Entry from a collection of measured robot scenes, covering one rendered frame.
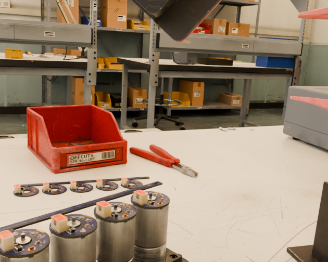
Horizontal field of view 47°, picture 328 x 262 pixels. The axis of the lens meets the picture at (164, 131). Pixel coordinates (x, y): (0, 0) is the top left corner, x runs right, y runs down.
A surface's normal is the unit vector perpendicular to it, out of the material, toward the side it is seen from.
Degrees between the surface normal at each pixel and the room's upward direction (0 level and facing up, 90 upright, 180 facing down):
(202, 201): 0
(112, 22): 90
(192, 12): 83
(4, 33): 90
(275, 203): 0
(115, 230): 90
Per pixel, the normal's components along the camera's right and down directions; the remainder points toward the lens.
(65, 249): -0.13, 0.22
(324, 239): -0.96, 0.00
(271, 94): 0.42, 0.23
